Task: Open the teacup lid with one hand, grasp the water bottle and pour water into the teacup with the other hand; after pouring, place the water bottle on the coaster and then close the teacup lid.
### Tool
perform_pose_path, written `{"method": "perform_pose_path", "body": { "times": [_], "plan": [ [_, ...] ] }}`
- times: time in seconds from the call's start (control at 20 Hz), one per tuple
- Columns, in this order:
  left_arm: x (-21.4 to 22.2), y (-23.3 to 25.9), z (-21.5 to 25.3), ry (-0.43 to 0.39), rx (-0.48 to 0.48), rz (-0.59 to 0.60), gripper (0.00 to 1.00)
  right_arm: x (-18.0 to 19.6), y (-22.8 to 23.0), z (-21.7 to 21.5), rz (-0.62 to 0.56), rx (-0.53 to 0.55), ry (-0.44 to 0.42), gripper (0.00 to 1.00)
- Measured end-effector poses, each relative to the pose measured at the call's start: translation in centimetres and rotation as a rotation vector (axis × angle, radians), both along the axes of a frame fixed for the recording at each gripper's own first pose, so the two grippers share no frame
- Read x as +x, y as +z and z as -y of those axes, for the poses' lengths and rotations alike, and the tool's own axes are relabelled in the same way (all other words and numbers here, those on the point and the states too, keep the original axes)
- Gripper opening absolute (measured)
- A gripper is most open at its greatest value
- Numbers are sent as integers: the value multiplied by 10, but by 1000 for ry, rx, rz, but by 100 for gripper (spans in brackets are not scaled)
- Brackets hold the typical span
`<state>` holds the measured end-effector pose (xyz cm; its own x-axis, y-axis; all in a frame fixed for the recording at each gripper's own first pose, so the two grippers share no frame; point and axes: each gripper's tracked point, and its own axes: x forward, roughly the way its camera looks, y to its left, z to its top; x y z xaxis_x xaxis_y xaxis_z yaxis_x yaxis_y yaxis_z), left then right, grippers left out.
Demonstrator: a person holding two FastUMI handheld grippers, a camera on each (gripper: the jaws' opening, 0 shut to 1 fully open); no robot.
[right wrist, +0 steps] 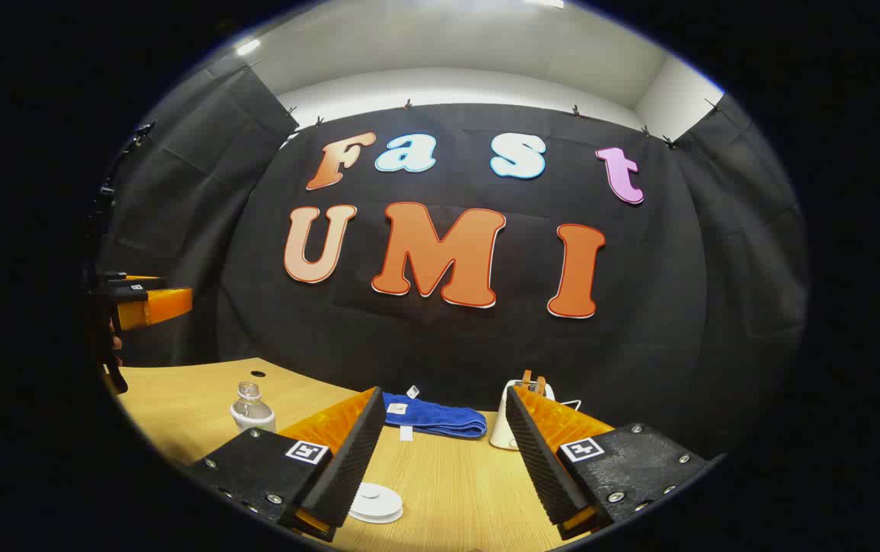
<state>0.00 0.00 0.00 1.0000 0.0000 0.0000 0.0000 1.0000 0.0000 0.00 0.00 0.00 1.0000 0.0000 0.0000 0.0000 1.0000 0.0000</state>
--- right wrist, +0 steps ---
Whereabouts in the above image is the black backdrop cloth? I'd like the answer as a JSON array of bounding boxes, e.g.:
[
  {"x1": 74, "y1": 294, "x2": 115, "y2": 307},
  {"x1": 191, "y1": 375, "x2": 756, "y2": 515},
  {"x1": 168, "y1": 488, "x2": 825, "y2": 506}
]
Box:
[{"x1": 99, "y1": 54, "x2": 809, "y2": 461}]

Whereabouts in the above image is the white saucer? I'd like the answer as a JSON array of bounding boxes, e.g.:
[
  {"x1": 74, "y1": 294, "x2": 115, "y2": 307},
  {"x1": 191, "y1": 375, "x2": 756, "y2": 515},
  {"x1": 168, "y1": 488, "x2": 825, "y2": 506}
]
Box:
[{"x1": 347, "y1": 502, "x2": 405, "y2": 525}]

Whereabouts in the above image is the blue folded towel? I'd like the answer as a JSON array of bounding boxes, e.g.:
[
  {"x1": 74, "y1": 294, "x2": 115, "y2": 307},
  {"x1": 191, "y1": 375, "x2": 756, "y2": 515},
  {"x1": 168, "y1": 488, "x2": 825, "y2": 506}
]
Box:
[{"x1": 382, "y1": 393, "x2": 488, "y2": 440}]

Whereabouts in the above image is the clear labelled water bottle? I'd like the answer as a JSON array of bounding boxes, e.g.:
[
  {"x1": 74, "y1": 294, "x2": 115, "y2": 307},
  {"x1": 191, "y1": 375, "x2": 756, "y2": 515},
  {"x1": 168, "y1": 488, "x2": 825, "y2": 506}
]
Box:
[{"x1": 230, "y1": 381, "x2": 277, "y2": 435}]

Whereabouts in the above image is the cream toaster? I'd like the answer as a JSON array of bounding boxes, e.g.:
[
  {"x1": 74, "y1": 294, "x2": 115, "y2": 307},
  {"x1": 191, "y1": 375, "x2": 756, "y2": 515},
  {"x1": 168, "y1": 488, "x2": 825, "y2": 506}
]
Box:
[{"x1": 489, "y1": 377, "x2": 557, "y2": 450}]

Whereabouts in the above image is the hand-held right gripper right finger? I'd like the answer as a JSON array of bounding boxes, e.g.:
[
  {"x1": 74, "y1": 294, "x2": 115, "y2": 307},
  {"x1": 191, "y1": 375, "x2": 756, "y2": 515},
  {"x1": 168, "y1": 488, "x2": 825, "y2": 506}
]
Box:
[{"x1": 504, "y1": 385, "x2": 726, "y2": 541}]

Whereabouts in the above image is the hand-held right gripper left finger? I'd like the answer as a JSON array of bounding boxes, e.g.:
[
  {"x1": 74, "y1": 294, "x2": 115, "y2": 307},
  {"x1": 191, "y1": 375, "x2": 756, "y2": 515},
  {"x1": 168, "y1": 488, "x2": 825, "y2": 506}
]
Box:
[{"x1": 191, "y1": 386, "x2": 387, "y2": 543}]

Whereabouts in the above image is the white teacup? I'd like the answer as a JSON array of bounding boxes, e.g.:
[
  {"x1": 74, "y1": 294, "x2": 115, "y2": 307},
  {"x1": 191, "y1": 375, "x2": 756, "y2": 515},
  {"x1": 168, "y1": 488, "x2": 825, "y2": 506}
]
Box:
[{"x1": 350, "y1": 483, "x2": 404, "y2": 519}]

